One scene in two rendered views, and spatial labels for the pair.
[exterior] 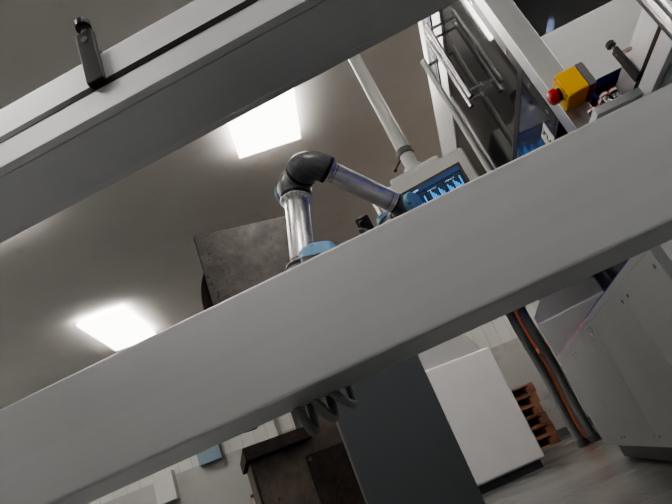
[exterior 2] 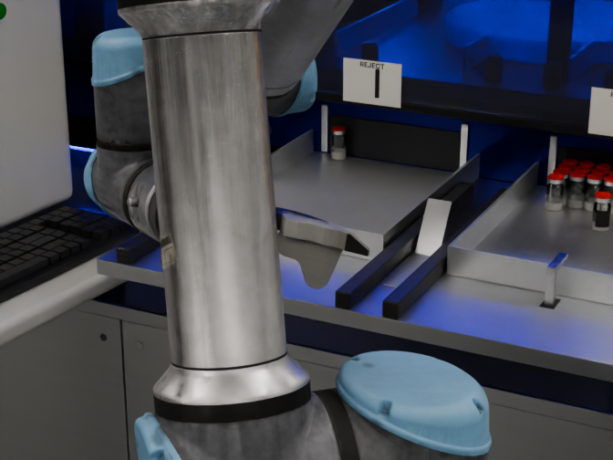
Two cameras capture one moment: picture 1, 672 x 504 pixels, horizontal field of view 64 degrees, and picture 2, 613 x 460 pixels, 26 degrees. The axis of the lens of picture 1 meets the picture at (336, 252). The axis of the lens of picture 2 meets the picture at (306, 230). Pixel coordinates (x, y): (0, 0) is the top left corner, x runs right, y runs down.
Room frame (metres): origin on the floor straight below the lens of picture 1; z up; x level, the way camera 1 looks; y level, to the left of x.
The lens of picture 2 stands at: (1.26, 0.92, 1.49)
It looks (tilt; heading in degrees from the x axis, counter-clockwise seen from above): 21 degrees down; 289
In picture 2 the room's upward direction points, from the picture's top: straight up
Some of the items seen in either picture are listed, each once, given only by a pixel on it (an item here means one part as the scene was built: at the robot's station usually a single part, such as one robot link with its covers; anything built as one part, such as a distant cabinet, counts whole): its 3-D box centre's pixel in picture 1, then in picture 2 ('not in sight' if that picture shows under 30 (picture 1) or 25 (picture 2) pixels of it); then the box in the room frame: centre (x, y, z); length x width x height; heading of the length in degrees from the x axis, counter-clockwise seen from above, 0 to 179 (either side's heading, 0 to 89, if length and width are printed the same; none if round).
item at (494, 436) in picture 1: (458, 399); not in sight; (5.11, -0.50, 0.76); 0.77 x 0.69 x 1.52; 100
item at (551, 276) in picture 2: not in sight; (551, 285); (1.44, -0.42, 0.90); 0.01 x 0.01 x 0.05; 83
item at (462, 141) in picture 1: (482, 172); not in sight; (2.47, -0.85, 1.50); 0.49 x 0.01 x 0.59; 173
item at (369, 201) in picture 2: not in sight; (343, 188); (1.76, -0.66, 0.90); 0.34 x 0.26 x 0.04; 83
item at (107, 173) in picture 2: not in sight; (136, 182); (1.84, -0.22, 1.04); 0.11 x 0.08 x 0.09; 142
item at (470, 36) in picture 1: (476, 41); not in sight; (1.49, -0.73, 1.50); 0.43 x 0.01 x 0.59; 173
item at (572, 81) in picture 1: (572, 87); not in sight; (1.16, -0.70, 0.99); 0.08 x 0.07 x 0.07; 83
